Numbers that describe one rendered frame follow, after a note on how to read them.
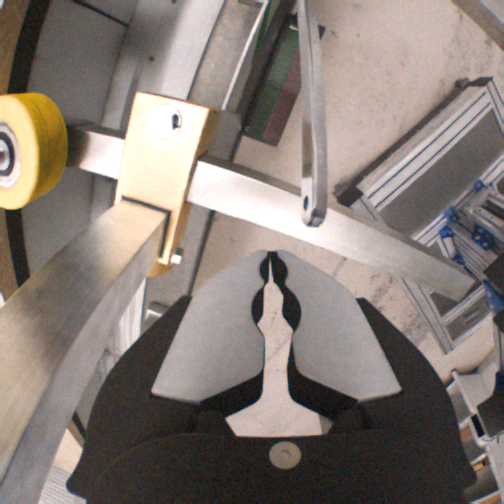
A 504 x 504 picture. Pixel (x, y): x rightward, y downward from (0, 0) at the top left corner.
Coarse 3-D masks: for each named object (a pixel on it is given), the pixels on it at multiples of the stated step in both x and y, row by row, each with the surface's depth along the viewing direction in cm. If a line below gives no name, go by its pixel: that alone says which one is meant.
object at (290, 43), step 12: (288, 36) 23; (288, 48) 24; (276, 60) 24; (288, 60) 24; (276, 72) 25; (276, 84) 26; (264, 96) 27; (276, 96) 27; (264, 108) 28; (252, 120) 28; (264, 120) 28; (252, 132) 29
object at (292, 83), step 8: (320, 32) 22; (296, 56) 24; (296, 64) 25; (296, 72) 25; (288, 80) 26; (296, 80) 26; (288, 88) 26; (296, 88) 26; (280, 96) 27; (288, 96) 27; (280, 104) 27; (288, 104) 27; (280, 112) 28; (288, 112) 28; (272, 120) 28; (280, 120) 28; (272, 128) 29; (280, 128) 29; (264, 136) 29; (272, 136) 29
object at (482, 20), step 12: (456, 0) 9; (468, 0) 8; (480, 0) 7; (492, 0) 7; (468, 12) 9; (480, 12) 8; (492, 12) 7; (480, 24) 10; (492, 24) 9; (492, 36) 10
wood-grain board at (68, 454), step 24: (0, 0) 5; (24, 0) 7; (0, 24) 7; (0, 48) 8; (0, 72) 10; (0, 216) 16; (0, 240) 17; (0, 264) 17; (0, 288) 18; (72, 432) 41; (72, 456) 61
